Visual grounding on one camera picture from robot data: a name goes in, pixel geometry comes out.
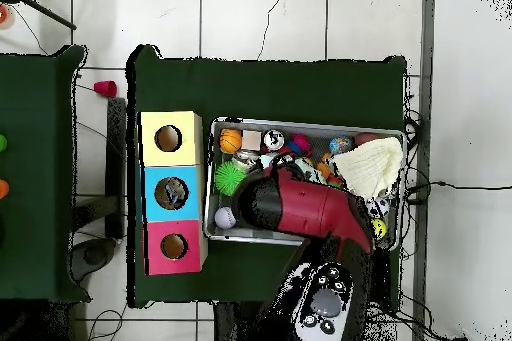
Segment clear crinkled plastic packet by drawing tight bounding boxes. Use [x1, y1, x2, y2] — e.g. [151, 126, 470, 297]
[162, 180, 188, 207]

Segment cream waffle cloth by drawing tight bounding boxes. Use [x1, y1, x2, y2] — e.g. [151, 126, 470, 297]
[331, 135, 404, 200]

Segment wooden box with three holes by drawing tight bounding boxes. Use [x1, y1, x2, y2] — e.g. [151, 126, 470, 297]
[136, 110, 209, 277]

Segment silver mesh bin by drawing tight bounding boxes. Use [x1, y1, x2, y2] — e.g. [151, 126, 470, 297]
[202, 116, 407, 253]

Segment large green spiky ball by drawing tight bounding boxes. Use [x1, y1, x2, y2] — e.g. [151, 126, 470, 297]
[214, 161, 248, 197]

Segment wooden block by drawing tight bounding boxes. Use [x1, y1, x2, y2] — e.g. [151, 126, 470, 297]
[241, 129, 263, 151]

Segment orange toy basketball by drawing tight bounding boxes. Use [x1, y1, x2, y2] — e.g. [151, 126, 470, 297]
[219, 128, 244, 154]

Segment white toy baseball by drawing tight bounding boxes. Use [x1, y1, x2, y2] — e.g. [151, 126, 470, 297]
[214, 206, 237, 230]

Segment dark green table cloth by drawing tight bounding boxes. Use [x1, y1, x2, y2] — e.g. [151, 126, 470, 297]
[0, 44, 91, 303]
[126, 44, 408, 312]

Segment yellow ball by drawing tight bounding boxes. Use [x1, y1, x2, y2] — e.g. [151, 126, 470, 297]
[371, 218, 388, 240]

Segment red plastic cup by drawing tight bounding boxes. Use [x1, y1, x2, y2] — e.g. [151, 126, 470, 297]
[93, 79, 119, 99]

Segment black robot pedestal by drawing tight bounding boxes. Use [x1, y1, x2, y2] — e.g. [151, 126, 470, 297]
[213, 301, 281, 341]

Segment black floor cable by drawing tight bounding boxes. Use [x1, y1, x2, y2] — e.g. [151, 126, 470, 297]
[401, 179, 512, 207]

